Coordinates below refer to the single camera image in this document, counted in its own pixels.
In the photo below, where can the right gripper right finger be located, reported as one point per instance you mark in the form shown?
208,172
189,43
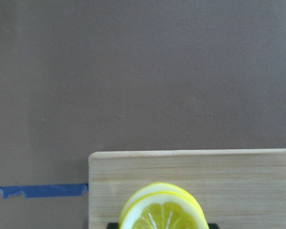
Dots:
212,225

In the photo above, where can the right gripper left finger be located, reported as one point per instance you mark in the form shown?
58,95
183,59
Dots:
113,225

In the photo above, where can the yellow lemon slice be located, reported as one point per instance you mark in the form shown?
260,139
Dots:
162,206

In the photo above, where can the wooden cutting board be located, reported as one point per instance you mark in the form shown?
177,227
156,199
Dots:
237,188

